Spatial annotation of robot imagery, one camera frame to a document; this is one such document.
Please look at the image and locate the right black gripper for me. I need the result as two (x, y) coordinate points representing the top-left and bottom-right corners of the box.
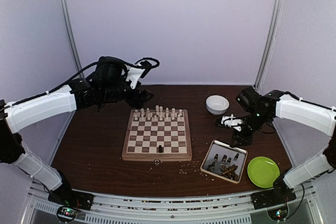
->
(229, 111), (270, 148)

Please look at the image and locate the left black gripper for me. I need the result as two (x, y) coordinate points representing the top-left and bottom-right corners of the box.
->
(102, 74), (154, 109)

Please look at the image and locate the wooden chess board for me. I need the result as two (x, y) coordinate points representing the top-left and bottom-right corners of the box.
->
(122, 110), (192, 162)

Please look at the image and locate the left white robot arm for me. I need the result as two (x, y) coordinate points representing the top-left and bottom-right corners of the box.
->
(1, 56), (160, 205)

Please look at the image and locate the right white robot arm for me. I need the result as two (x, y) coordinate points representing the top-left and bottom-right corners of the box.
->
(230, 86), (335, 204)

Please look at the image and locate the pile of dark chess pieces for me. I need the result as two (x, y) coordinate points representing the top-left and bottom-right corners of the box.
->
(220, 165), (239, 181)

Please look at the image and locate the metal tray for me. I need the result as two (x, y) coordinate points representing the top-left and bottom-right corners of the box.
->
(200, 140), (248, 184)

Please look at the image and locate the green plate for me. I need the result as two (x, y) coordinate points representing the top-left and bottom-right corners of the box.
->
(247, 156), (280, 189)

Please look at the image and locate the white ceramic bowl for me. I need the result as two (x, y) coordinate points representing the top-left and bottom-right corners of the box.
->
(205, 95), (230, 115)

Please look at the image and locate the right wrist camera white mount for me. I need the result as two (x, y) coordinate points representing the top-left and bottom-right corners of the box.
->
(215, 114), (243, 131)

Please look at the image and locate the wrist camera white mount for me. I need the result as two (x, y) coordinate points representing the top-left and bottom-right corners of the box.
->
(126, 60), (152, 90)
(215, 114), (243, 131)

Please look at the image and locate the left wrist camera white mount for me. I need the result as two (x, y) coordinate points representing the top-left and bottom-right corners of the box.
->
(126, 60), (152, 90)

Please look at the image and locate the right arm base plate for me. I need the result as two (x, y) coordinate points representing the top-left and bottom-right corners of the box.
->
(251, 189), (297, 210)

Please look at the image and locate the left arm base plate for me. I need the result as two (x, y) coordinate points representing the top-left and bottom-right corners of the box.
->
(48, 191), (94, 210)

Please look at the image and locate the left aluminium frame post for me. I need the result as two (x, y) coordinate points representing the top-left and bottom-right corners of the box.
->
(60, 0), (82, 70)

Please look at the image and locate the aluminium frame post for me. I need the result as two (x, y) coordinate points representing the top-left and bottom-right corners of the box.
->
(254, 0), (284, 91)
(60, 0), (82, 70)

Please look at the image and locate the right aluminium frame post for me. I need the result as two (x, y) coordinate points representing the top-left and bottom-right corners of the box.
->
(254, 0), (284, 91)

